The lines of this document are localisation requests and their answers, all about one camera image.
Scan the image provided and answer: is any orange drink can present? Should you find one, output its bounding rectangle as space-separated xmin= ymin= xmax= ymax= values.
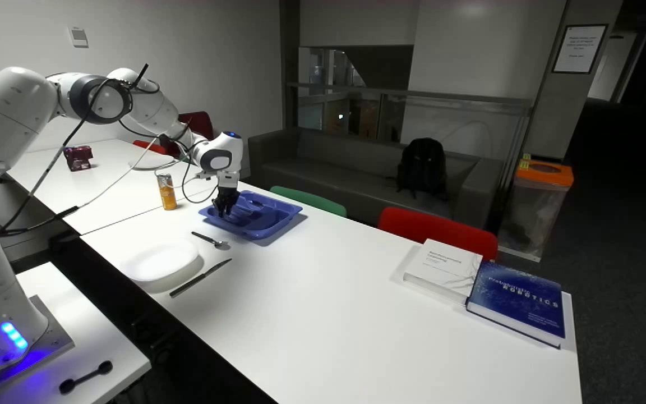
xmin=157 ymin=172 xmax=178 ymax=210

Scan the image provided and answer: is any blue cutlery tray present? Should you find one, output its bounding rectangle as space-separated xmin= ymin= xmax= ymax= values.
xmin=199 ymin=190 xmax=300 ymax=241

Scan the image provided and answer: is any black dumbbell shaped tool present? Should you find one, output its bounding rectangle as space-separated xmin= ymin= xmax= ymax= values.
xmin=58 ymin=358 xmax=114 ymax=395

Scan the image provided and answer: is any far red chair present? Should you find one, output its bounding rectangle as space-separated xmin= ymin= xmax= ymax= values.
xmin=180 ymin=112 xmax=216 ymax=139

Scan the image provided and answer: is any framed wall notice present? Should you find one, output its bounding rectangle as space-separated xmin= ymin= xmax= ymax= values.
xmin=554 ymin=25 xmax=605 ymax=74

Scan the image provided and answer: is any blue book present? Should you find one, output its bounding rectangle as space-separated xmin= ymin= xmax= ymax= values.
xmin=464 ymin=261 xmax=565 ymax=347

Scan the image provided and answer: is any black handled spoon on table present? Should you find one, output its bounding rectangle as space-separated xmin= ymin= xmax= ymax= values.
xmin=190 ymin=230 xmax=232 ymax=249

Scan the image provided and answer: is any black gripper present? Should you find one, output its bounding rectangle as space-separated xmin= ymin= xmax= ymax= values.
xmin=213 ymin=185 xmax=238 ymax=218

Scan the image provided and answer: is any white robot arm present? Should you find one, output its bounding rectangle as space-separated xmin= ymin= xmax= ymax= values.
xmin=0 ymin=67 xmax=242 ymax=215

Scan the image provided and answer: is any orange lidded bin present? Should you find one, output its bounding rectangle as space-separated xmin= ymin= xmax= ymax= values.
xmin=497 ymin=157 xmax=574 ymax=262

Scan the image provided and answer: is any red small object on table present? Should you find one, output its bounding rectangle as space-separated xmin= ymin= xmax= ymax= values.
xmin=62 ymin=145 xmax=94 ymax=170

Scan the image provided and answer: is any red chair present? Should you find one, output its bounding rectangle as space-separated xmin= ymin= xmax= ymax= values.
xmin=377 ymin=206 xmax=497 ymax=261
xmin=180 ymin=112 xmax=216 ymax=139

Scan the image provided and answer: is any black backpack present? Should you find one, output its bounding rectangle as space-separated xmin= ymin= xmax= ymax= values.
xmin=398 ymin=137 xmax=448 ymax=201

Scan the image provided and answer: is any white square plate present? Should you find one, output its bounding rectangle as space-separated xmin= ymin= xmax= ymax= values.
xmin=124 ymin=241 xmax=204 ymax=292

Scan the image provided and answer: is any grey sofa bench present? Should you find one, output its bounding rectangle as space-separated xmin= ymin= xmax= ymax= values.
xmin=247 ymin=128 xmax=504 ymax=227

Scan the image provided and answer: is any black handled knife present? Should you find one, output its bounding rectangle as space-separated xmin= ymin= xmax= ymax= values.
xmin=169 ymin=258 xmax=232 ymax=299

